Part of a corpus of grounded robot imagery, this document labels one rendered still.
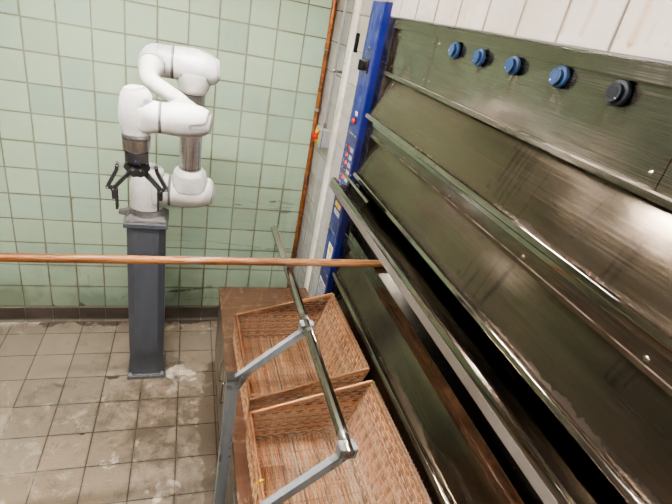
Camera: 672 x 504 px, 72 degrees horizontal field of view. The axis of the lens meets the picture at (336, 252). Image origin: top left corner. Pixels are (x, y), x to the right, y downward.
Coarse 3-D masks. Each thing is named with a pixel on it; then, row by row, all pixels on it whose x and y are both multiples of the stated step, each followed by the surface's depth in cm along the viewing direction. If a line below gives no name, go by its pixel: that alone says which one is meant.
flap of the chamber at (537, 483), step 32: (352, 192) 201; (384, 224) 178; (384, 256) 148; (416, 256) 160; (448, 320) 124; (448, 352) 110; (480, 352) 115; (512, 384) 107; (544, 416) 100; (512, 448) 88; (544, 448) 90; (576, 448) 94; (576, 480) 85
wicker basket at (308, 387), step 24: (264, 312) 224; (288, 312) 228; (312, 312) 232; (336, 312) 221; (240, 336) 207; (264, 336) 232; (336, 336) 215; (240, 360) 201; (288, 360) 220; (312, 360) 223; (336, 360) 210; (360, 360) 192; (264, 384) 203; (312, 384) 181; (336, 384) 185
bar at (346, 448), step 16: (288, 272) 177; (304, 320) 152; (288, 336) 153; (272, 352) 152; (320, 352) 140; (256, 368) 154; (320, 368) 133; (240, 384) 157; (224, 400) 158; (336, 400) 123; (224, 416) 160; (336, 416) 118; (224, 432) 163; (336, 432) 115; (224, 448) 167; (336, 448) 112; (352, 448) 110; (224, 464) 171; (320, 464) 113; (336, 464) 112; (224, 480) 176; (304, 480) 112; (224, 496) 180; (272, 496) 114; (288, 496) 113
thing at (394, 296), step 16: (352, 240) 217; (368, 256) 200; (384, 272) 190; (384, 288) 181; (400, 304) 170; (400, 320) 167; (416, 320) 163; (416, 336) 155; (432, 352) 148; (432, 368) 145; (448, 368) 142; (448, 384) 136; (464, 400) 131; (464, 416) 128; (480, 416) 127; (480, 432) 121; (480, 448) 120; (496, 448) 118; (496, 464) 114; (512, 464) 114; (512, 480) 110; (512, 496) 108; (528, 496) 107
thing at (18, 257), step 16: (0, 256) 148; (16, 256) 150; (32, 256) 151; (48, 256) 152; (64, 256) 154; (80, 256) 156; (96, 256) 157; (112, 256) 159; (128, 256) 161; (144, 256) 162; (160, 256) 164; (176, 256) 166; (192, 256) 168
